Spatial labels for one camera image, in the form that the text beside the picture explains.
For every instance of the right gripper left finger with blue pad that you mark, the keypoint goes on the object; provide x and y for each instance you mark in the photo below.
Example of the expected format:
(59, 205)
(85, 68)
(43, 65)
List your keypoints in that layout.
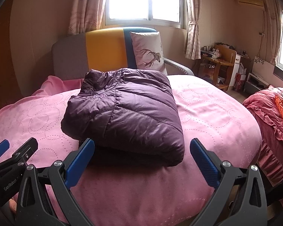
(34, 206)

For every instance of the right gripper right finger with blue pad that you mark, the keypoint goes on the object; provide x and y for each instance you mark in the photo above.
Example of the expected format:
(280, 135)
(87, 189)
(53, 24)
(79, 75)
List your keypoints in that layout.
(239, 195)

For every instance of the purple quilted down jacket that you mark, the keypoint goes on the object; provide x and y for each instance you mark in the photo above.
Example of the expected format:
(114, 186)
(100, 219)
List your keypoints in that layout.
(131, 116)

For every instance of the bedroom window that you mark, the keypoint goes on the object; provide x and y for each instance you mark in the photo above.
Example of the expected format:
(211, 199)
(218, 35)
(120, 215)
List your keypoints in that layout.
(169, 13)

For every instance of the pink bed cover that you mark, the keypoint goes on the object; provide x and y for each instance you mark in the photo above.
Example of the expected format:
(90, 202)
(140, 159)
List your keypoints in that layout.
(130, 195)

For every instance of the orange wooden wardrobe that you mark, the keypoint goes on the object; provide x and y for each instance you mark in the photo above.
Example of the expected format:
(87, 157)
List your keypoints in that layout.
(9, 88)

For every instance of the red ruffled bedding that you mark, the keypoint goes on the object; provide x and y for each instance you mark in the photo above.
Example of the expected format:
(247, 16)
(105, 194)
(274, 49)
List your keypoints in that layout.
(262, 105)

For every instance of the red paper bag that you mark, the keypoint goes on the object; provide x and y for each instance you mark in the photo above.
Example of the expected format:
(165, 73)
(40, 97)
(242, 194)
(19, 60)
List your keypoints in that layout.
(239, 82)

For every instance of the grey bedside cabinet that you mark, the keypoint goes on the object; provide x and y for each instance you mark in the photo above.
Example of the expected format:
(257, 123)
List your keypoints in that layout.
(254, 84)

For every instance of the wooden desk shelf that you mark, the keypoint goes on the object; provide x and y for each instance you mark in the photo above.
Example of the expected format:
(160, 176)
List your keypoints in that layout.
(222, 58)

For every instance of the grey yellow blue headboard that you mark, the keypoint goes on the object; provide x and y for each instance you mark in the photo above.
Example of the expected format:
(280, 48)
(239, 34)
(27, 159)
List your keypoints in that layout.
(103, 50)

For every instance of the pink right curtain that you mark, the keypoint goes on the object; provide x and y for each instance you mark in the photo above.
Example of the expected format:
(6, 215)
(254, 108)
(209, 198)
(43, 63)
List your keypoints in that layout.
(192, 42)

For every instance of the pink curtain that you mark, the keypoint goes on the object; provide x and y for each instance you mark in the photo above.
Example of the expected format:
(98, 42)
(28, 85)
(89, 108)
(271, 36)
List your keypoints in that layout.
(192, 42)
(86, 15)

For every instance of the deer print pillow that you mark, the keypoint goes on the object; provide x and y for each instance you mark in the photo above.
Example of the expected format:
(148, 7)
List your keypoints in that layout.
(148, 51)

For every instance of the pink left curtain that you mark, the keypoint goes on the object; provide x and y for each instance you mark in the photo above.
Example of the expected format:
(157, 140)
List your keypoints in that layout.
(86, 15)

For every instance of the far right curtain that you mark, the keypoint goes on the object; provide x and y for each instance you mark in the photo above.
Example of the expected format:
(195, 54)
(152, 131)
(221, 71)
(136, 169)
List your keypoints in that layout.
(274, 11)

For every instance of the grey metal bed rail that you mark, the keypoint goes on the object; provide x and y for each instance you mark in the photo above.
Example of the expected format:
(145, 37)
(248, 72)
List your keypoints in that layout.
(183, 69)

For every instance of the wall air conditioner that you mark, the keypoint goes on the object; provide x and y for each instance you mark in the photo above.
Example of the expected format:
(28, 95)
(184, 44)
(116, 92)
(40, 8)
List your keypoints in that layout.
(258, 4)

